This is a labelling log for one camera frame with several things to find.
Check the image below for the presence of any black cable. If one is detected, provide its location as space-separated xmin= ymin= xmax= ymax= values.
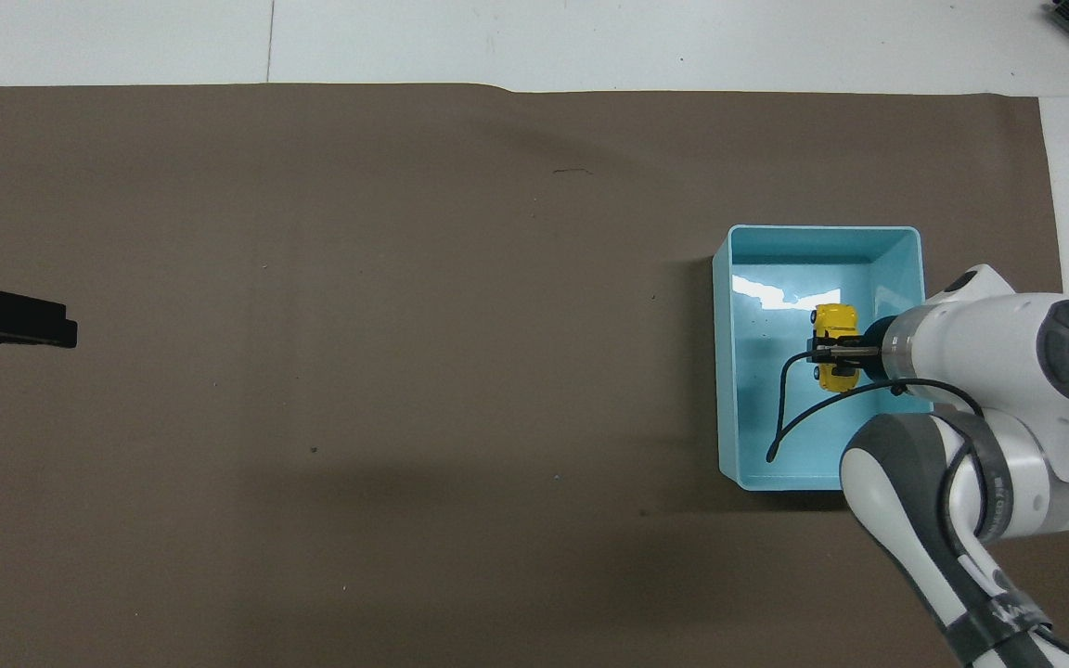
xmin=765 ymin=349 xmax=986 ymax=463

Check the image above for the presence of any light blue plastic bin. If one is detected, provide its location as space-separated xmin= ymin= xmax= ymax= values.
xmin=711 ymin=225 xmax=925 ymax=492

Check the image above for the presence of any yellow toy beetle car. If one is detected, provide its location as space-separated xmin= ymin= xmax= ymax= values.
xmin=811 ymin=303 xmax=862 ymax=394

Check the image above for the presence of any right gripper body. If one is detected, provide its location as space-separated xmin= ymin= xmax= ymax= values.
xmin=857 ymin=316 xmax=898 ymax=383

